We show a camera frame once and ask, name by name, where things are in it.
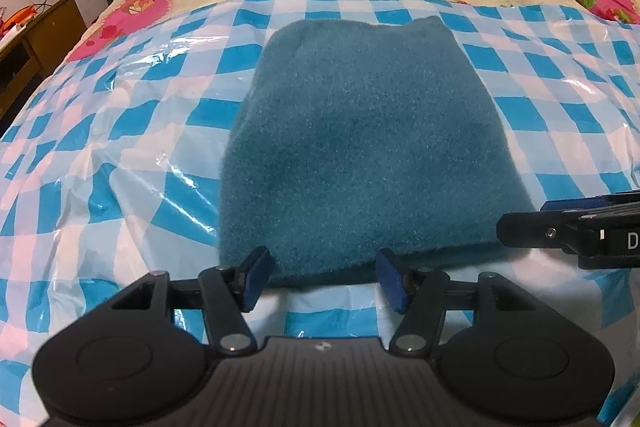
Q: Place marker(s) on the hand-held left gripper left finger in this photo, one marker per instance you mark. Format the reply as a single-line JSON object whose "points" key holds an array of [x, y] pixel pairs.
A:
{"points": [[255, 277]]}

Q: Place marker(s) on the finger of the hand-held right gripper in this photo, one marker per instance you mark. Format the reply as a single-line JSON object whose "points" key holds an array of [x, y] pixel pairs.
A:
{"points": [[525, 231], [565, 206]]}

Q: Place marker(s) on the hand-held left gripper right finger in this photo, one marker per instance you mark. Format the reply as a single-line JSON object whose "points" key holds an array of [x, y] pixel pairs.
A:
{"points": [[392, 279]]}

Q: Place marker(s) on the teal knit sweater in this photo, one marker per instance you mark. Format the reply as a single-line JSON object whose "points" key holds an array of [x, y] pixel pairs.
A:
{"points": [[360, 132]]}

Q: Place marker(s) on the blue checkered plastic sheet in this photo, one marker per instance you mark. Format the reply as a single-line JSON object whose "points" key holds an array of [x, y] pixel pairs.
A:
{"points": [[125, 157]]}

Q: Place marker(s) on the wooden desk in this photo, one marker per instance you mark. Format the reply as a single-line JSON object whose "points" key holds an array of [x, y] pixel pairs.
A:
{"points": [[55, 32]]}

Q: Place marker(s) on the orange item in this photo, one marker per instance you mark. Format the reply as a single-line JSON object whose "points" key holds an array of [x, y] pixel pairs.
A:
{"points": [[20, 18]]}

